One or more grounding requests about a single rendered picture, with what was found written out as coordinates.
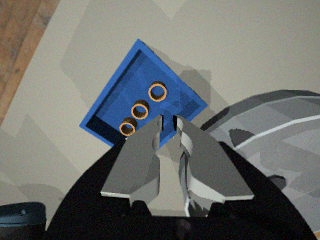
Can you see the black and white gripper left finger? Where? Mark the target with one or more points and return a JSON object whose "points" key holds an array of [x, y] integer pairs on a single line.
{"points": [[129, 171]]}

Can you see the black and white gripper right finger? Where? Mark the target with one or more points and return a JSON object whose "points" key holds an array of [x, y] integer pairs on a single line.
{"points": [[217, 173]]}

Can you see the bronze bushing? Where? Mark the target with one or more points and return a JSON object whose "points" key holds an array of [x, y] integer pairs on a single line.
{"points": [[125, 130], [155, 97], [140, 115]]}

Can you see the blue crate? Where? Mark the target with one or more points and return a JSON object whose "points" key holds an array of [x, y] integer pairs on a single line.
{"points": [[131, 82]]}

